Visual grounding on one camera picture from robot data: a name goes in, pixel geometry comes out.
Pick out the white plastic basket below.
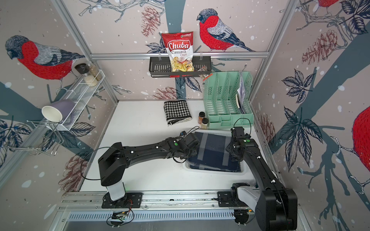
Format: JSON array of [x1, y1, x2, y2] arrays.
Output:
[[184, 129, 246, 175]]

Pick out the navy plaid scarf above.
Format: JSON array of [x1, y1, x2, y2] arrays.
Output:
[[186, 132, 242, 173]]

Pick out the houndstooth scarf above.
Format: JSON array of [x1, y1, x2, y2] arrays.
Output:
[[164, 100, 192, 126]]

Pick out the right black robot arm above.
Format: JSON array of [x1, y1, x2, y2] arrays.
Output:
[[226, 127, 298, 231]]

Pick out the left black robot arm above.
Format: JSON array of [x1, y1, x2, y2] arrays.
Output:
[[98, 133, 200, 202]]

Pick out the tan spice bottle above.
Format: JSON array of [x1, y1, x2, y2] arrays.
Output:
[[201, 117, 209, 130]]

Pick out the brown spice bottle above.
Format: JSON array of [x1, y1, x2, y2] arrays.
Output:
[[198, 112, 206, 125]]

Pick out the papers in organizer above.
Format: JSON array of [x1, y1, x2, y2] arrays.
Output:
[[236, 75, 250, 114]]

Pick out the mint green file organizer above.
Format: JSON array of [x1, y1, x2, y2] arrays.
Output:
[[203, 71, 254, 130]]

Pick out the red Chuba chips bag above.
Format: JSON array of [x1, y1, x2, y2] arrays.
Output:
[[162, 32, 194, 72]]

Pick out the glass spice jar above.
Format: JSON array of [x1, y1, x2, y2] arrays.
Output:
[[87, 62, 102, 81]]

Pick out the black lid spice jar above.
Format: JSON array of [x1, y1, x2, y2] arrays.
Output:
[[75, 63, 98, 87]]

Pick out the lavender cup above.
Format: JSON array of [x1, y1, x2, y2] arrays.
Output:
[[41, 99, 75, 123]]

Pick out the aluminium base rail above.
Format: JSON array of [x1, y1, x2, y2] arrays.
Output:
[[54, 189, 301, 223]]

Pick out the black wall-mounted basket shelf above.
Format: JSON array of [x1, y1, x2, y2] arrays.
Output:
[[149, 56, 212, 78]]

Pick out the small circuit board with wires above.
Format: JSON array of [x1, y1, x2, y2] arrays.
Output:
[[106, 199, 141, 228]]

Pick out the white wire wall shelf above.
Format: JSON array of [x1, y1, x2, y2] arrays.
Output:
[[46, 70, 106, 131]]

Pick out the wire cup holder rack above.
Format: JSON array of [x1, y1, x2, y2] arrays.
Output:
[[1, 120, 66, 157]]

